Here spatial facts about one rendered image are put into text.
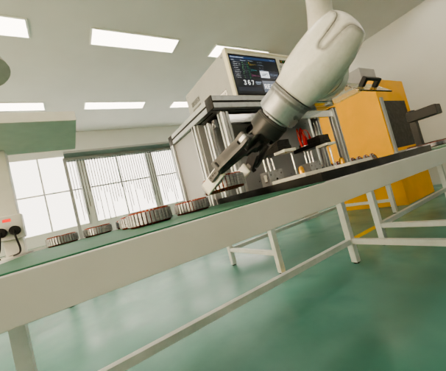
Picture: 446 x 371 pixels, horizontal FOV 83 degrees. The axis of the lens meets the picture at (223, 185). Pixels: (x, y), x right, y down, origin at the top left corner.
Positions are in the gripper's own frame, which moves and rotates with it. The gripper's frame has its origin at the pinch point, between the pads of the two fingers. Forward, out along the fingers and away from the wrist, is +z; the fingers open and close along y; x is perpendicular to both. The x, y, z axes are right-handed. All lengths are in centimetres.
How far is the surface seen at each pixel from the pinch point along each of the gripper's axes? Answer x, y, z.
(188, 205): 4.9, 1.1, 14.9
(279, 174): 0.8, 39.3, 1.9
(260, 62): 40, 46, -23
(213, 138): 23.8, 22.0, 4.3
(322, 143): 0, 56, -15
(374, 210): -43, 208, 21
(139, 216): 4.3, -17.0, 13.3
